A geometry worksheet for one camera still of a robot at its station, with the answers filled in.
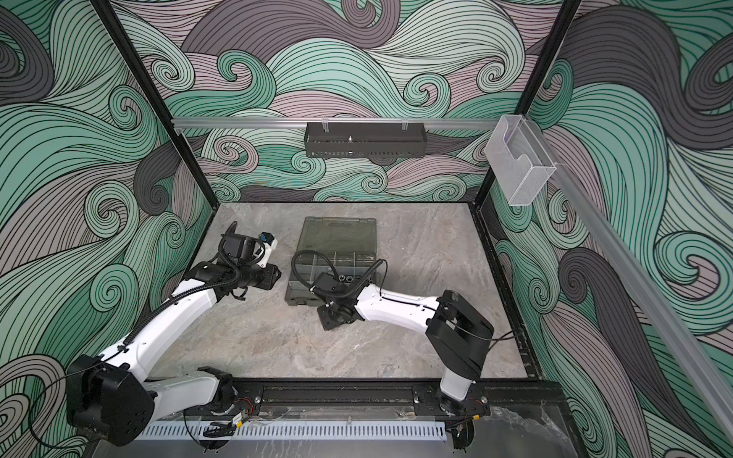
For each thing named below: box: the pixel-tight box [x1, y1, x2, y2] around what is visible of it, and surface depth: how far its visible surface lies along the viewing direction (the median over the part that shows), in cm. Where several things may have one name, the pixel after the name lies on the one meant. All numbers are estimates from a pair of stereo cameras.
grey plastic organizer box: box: [284, 216, 377, 307], surface depth 110 cm
